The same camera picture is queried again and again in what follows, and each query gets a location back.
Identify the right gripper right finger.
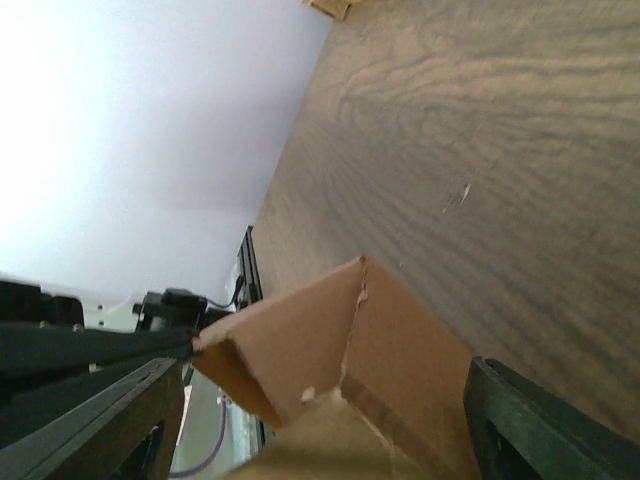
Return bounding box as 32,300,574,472
463,357,639,480

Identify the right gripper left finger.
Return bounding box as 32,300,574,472
1,358,184,479

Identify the cardboard box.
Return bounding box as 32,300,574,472
193,257,480,479

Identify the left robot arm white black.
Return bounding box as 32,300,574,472
1,277,244,396

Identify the stack of flat cardboard sheets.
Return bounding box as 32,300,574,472
302,0,362,21

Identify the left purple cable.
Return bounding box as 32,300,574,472
169,394,236,476

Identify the black aluminium frame rail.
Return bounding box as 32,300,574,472
235,225,263,310

